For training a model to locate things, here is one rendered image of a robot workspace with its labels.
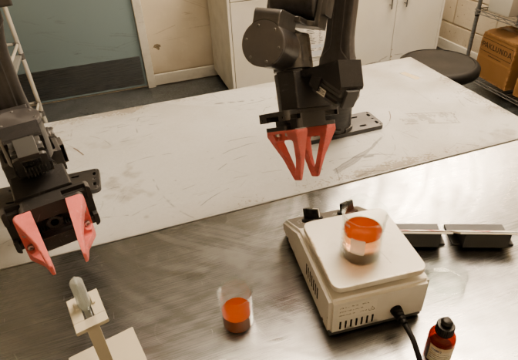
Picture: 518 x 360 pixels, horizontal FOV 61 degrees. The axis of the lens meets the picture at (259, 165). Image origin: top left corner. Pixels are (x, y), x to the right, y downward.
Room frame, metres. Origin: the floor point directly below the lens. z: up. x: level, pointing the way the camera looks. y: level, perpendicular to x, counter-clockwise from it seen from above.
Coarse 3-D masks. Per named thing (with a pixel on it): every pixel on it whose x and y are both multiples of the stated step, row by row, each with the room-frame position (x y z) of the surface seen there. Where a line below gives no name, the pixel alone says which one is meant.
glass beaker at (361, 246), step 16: (352, 208) 0.41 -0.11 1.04; (368, 208) 0.41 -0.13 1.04; (384, 208) 0.39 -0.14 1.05; (352, 224) 0.37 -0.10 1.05; (368, 224) 0.36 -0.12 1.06; (384, 224) 0.37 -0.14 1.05; (352, 240) 0.37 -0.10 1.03; (368, 240) 0.36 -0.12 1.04; (352, 256) 0.37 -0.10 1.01; (368, 256) 0.36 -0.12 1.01
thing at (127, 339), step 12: (72, 300) 0.31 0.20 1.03; (96, 300) 0.30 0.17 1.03; (72, 312) 0.29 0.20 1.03; (96, 312) 0.29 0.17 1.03; (84, 324) 0.28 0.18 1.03; (96, 324) 0.28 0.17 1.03; (96, 336) 0.27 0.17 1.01; (120, 336) 0.34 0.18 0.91; (132, 336) 0.34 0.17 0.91; (96, 348) 0.27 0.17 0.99; (108, 348) 0.28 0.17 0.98; (120, 348) 0.33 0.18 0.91; (132, 348) 0.33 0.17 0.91
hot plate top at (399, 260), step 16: (304, 224) 0.45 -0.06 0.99; (320, 224) 0.44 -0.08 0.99; (336, 224) 0.44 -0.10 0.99; (320, 240) 0.41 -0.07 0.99; (336, 240) 0.41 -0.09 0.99; (384, 240) 0.41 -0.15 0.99; (400, 240) 0.41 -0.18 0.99; (320, 256) 0.39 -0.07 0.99; (336, 256) 0.38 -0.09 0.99; (384, 256) 0.38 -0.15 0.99; (400, 256) 0.38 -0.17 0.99; (416, 256) 0.38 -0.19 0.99; (336, 272) 0.36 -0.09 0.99; (352, 272) 0.36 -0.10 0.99; (368, 272) 0.36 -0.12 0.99; (384, 272) 0.36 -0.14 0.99; (400, 272) 0.35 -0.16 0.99; (416, 272) 0.35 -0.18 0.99; (336, 288) 0.34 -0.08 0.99; (352, 288) 0.34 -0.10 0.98
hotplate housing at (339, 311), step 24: (288, 240) 0.49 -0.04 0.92; (312, 264) 0.39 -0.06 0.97; (312, 288) 0.39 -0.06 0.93; (360, 288) 0.35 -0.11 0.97; (384, 288) 0.35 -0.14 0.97; (408, 288) 0.35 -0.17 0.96; (336, 312) 0.33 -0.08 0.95; (360, 312) 0.34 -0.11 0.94; (384, 312) 0.34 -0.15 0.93; (408, 312) 0.35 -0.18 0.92
